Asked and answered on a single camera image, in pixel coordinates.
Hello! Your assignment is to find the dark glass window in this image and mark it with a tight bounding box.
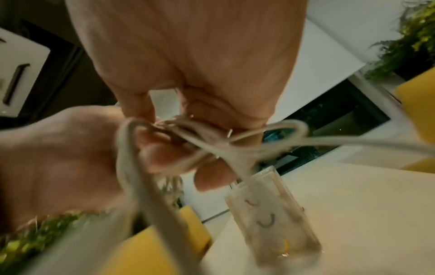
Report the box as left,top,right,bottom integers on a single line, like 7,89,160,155
261,79,392,175

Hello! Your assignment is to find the tangle of white cables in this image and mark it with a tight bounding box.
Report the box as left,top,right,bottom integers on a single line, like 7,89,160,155
47,115,435,275

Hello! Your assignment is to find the white ceiling vent panel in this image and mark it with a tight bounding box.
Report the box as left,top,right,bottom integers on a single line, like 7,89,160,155
0,26,52,118

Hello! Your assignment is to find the yellow bench seat cushion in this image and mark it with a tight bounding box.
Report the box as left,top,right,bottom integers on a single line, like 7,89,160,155
404,158,435,173

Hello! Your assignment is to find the right yellow bench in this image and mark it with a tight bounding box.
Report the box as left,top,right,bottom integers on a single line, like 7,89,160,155
394,67,435,143

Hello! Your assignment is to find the person's left hand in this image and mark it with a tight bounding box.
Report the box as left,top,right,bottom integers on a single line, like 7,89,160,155
0,106,205,234

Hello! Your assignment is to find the green leafy plant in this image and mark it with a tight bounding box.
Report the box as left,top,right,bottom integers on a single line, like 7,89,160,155
363,0,435,82
0,209,113,272

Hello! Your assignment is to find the person's right hand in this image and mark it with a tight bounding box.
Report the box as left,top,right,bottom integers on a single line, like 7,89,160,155
64,0,309,193

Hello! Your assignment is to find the yellow bench backrest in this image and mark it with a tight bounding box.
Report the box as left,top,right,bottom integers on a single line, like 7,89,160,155
98,205,213,275

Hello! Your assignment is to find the clear plastic drawer organizer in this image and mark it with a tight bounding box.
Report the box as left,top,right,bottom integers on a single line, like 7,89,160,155
224,165,324,269

